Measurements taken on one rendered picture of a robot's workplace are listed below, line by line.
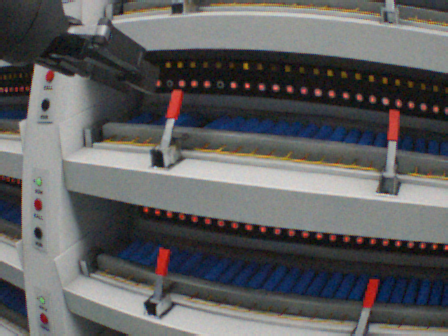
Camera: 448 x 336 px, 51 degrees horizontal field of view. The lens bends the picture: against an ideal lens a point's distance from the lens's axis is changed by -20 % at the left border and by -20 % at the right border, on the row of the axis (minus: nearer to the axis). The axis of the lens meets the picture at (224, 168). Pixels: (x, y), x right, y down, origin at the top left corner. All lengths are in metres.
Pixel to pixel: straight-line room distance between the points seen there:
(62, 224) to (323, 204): 0.36
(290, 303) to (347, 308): 0.08
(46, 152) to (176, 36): 0.25
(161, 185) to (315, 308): 0.24
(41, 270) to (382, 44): 0.57
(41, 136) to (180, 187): 0.25
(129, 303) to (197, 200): 0.18
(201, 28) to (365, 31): 0.20
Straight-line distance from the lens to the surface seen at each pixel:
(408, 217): 0.56
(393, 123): 0.58
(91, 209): 0.81
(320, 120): 0.73
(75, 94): 0.76
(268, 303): 0.68
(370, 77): 0.72
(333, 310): 0.66
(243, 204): 0.61
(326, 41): 0.59
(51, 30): 0.43
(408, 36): 0.57
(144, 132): 0.74
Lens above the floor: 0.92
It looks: 3 degrees down
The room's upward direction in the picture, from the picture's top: 5 degrees clockwise
